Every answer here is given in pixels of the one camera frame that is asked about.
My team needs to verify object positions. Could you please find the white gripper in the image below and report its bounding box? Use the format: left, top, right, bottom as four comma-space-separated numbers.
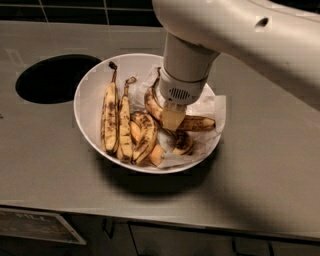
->
159, 67, 207, 131

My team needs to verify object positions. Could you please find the long curved banana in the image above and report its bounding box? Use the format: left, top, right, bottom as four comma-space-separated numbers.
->
144, 76, 216, 132

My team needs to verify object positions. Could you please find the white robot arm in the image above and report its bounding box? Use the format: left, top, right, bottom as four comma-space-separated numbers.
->
152, 0, 320, 130

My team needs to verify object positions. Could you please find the curved spotted banana middle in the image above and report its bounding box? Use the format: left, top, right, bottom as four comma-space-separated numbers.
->
131, 111, 158, 164

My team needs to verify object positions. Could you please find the small dark banana piece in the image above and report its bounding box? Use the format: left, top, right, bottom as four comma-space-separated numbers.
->
172, 131, 193, 155

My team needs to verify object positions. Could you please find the orange banana underneath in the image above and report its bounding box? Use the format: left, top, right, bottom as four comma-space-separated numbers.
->
130, 121, 164, 166

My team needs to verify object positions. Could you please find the leftmost spotted banana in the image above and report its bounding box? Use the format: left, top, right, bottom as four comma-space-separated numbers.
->
100, 61, 118, 154

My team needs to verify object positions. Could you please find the white oval bowl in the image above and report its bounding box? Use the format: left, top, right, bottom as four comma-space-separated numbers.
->
73, 52, 222, 175

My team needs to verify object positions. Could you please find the white paper napkin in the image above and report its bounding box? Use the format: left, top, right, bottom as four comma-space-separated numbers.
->
128, 65, 227, 169

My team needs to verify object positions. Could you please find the black round counter hole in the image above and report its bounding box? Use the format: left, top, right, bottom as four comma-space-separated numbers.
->
15, 54, 101, 104

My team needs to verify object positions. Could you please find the framed sign on cabinet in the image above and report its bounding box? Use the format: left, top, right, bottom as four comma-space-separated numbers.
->
0, 208, 87, 245

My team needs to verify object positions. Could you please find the left cabinet door handle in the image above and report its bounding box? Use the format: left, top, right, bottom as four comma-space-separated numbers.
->
102, 218, 115, 239

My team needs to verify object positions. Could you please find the cabinet door handle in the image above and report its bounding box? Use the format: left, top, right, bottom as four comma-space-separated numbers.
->
231, 237, 275, 256
102, 218, 115, 239

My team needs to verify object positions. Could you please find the right cabinet door handle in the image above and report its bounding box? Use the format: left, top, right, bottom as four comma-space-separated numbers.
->
231, 237, 275, 256

